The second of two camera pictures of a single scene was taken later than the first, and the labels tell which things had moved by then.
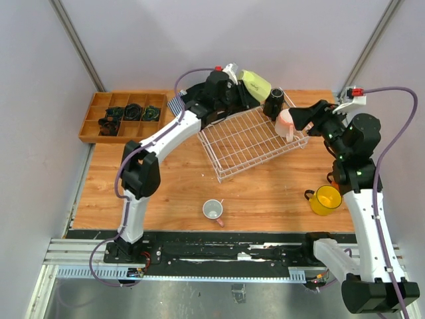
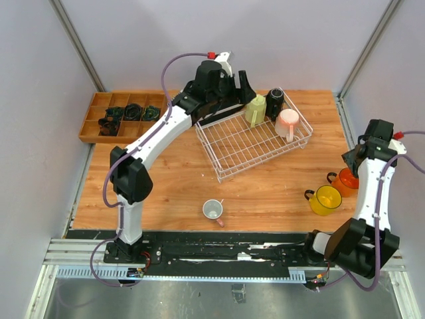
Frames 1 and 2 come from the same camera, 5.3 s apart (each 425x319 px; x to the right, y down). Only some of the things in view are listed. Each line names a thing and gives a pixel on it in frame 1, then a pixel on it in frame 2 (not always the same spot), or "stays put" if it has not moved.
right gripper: x=324 y=113 → x=350 y=161
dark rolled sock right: x=151 y=113 stays put
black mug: x=273 y=103 stays put
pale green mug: x=257 y=87 → x=255 y=110
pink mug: x=284 y=125 stays put
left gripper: x=241 y=90 stays put
